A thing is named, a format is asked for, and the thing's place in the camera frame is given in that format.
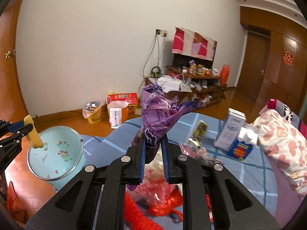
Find red double happiness sticker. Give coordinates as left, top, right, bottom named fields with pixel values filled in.
left=283, top=51, right=294, bottom=67

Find pink heart pillow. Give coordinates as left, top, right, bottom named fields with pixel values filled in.
left=251, top=109, right=306, bottom=197

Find pink white patchwork cloth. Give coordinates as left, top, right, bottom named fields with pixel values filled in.
left=172, top=27, right=217, bottom=61

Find black yellow snack packet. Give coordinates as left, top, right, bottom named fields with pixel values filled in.
left=187, top=120, right=208, bottom=146

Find brown wooden door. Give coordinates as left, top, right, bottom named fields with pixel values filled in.
left=236, top=31, right=270, bottom=101

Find white box on cabinet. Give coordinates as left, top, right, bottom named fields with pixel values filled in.
left=157, top=76, right=182, bottom=93

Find red cardboard box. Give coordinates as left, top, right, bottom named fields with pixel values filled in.
left=106, top=92, right=138, bottom=114

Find wall power socket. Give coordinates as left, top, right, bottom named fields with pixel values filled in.
left=156, top=29, right=168, bottom=37

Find pink clear plastic wrapper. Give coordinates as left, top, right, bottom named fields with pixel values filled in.
left=131, top=142, right=223, bottom=206

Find wooden tv cabinet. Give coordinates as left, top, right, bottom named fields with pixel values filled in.
left=144, top=54, right=227, bottom=107

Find light blue trash bin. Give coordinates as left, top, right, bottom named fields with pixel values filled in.
left=27, top=126, right=86, bottom=191

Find orange plastic container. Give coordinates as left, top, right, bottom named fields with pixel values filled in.
left=220, top=64, right=230, bottom=85

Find purple plastic wrapper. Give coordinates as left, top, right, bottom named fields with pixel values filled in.
left=125, top=83, right=207, bottom=192

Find white cables on wall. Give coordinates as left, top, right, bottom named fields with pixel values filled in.
left=137, top=34, right=168, bottom=96

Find yellow snack piece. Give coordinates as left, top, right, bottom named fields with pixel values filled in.
left=23, top=115, right=44, bottom=149

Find blue plaid bed sheet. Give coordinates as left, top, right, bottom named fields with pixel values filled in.
left=82, top=113, right=278, bottom=214

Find black white cow pillow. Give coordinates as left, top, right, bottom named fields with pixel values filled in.
left=266, top=99, right=306, bottom=138

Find white tall carton box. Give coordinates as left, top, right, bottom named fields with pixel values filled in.
left=213, top=108, right=246, bottom=151

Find red plastic bag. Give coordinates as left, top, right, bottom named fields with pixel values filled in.
left=123, top=188, right=214, bottom=230

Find blue yellow small box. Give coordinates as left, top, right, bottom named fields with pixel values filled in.
left=226, top=139, right=253, bottom=161

